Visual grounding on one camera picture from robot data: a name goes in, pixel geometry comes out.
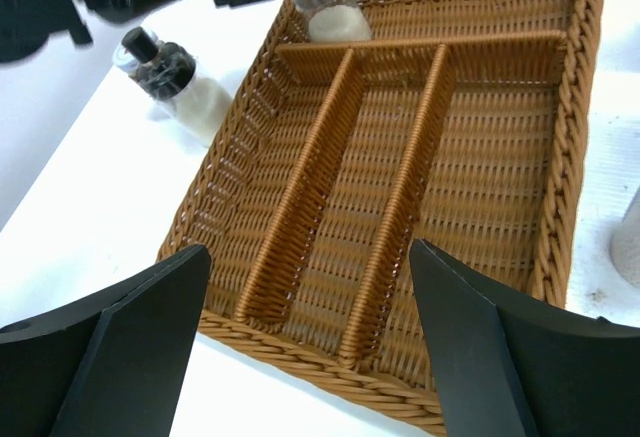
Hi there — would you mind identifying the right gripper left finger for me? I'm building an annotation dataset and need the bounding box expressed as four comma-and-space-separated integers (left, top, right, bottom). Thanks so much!
1, 245, 211, 436

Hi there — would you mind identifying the black-knob salt shaker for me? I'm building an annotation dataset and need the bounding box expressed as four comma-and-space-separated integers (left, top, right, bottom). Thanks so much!
112, 27, 232, 147

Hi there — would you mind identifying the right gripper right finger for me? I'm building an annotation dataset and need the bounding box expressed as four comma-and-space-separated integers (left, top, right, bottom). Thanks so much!
410, 240, 639, 436

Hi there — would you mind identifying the brown wicker divided tray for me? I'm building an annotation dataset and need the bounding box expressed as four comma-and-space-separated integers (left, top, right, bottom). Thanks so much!
158, 0, 603, 435

